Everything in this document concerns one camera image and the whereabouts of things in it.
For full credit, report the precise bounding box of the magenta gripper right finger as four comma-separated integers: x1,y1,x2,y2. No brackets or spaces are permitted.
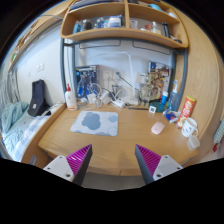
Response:
135,144,182,184

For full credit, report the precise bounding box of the wooden wall shelf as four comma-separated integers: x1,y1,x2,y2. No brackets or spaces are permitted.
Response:
60,0,188,48

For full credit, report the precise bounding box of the grey cloud mouse pad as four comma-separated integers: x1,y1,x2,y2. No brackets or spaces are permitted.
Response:
70,111,118,136

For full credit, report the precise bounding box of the pink computer mouse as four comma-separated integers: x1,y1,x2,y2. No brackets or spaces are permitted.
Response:
151,122,165,135

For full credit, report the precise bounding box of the wooden desk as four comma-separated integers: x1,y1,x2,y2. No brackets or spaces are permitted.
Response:
38,107,198,176

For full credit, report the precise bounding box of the blue robot model box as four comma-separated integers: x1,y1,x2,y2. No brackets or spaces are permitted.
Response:
75,65,99,98

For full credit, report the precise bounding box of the white bottle red cap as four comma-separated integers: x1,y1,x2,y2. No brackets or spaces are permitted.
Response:
65,85,78,111

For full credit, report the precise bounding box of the light blue blanket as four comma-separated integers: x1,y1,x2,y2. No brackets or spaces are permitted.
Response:
1,102,29,133

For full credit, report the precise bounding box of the blue tube bottle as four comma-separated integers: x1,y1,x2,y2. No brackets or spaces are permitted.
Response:
161,91,168,106

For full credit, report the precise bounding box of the small white cube clock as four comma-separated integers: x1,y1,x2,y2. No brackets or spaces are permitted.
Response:
149,106,156,114

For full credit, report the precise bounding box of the white desk lamp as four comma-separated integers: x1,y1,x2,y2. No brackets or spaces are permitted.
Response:
114,51,139,107

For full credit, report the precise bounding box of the colourful anime poster box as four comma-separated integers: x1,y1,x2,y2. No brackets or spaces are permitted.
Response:
140,61,171,104

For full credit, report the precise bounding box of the red chips can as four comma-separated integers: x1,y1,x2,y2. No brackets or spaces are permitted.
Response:
177,96,196,128

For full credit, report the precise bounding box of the clear plastic cup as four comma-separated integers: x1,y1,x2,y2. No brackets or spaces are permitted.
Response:
187,135,200,150

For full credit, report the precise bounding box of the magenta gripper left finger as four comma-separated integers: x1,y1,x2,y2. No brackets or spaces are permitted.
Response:
44,145,92,186

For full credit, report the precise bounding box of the black backpack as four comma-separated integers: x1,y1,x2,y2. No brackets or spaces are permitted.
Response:
28,80,50,117

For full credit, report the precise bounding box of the white power strip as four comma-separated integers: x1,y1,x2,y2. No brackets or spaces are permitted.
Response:
113,99,125,108

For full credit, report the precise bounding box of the white mug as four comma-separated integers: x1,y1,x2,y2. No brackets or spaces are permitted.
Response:
182,118,198,137

